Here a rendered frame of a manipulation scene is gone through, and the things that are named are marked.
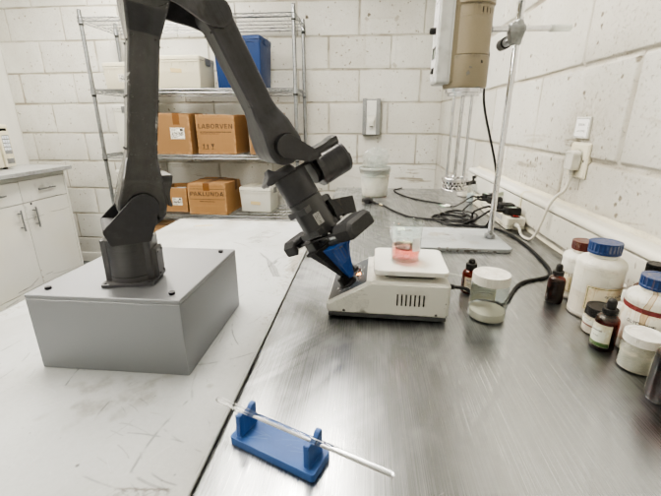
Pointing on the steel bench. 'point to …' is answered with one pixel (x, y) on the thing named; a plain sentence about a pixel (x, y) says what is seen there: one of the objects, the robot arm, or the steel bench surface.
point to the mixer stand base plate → (461, 240)
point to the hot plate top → (428, 268)
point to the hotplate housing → (394, 298)
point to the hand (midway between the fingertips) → (339, 260)
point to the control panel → (354, 277)
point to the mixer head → (461, 45)
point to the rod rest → (279, 447)
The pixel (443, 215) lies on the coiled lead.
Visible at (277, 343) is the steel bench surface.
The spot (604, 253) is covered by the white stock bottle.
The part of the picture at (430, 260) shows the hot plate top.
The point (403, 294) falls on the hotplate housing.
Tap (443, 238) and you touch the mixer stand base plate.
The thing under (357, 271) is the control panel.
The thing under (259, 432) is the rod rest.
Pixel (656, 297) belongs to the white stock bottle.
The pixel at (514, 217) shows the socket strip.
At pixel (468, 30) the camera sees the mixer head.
